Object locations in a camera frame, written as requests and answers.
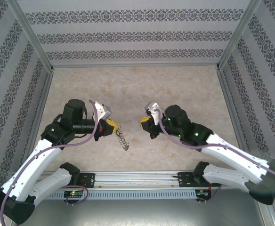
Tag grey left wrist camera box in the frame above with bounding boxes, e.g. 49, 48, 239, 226
93, 100, 113, 120

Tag grey metal base plate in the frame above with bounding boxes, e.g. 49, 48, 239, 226
4, 199, 275, 226

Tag chain of metal keyrings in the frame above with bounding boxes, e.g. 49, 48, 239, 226
115, 130, 130, 151

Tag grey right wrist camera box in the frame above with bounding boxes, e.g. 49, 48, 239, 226
144, 101, 163, 126

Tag aluminium frame rail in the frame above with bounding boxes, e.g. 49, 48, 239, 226
51, 62, 220, 69

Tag slotted grey cable duct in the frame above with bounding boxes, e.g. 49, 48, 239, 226
48, 188, 215, 201

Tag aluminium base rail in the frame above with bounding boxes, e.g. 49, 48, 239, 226
40, 171, 224, 189

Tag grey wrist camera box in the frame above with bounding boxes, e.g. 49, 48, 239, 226
144, 101, 163, 126
93, 100, 113, 120

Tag aluminium frame post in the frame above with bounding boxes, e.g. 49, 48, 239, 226
216, 0, 263, 71
7, 0, 56, 73

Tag short purple base cable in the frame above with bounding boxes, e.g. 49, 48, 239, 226
198, 183, 223, 203
65, 186, 89, 204

